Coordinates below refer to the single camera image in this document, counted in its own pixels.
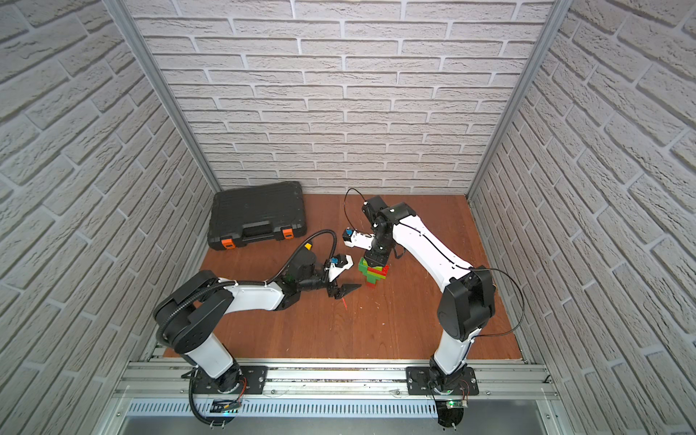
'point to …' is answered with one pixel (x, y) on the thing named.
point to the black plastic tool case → (257, 213)
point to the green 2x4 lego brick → (370, 278)
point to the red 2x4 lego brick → (383, 272)
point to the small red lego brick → (370, 285)
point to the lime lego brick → (376, 275)
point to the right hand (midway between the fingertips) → (380, 256)
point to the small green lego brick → (362, 267)
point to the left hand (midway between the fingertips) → (359, 272)
